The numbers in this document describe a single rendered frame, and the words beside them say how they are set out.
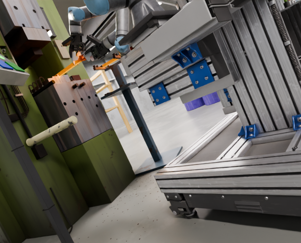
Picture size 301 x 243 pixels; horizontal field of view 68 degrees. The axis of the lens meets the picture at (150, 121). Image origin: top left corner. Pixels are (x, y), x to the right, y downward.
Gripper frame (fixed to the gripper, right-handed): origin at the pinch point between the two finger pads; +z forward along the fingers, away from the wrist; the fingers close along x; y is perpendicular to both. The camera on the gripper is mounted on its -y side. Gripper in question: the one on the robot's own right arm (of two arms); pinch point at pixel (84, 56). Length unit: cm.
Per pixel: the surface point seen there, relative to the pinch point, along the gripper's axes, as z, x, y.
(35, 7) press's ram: 27, 8, -53
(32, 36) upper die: 27.3, -7.0, -29.5
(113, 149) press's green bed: 22, 11, 69
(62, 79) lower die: 27.7, 0.1, 4.3
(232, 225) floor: -67, -54, 101
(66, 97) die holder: 21.8, -10.4, 19.4
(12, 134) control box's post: 18, -59, 32
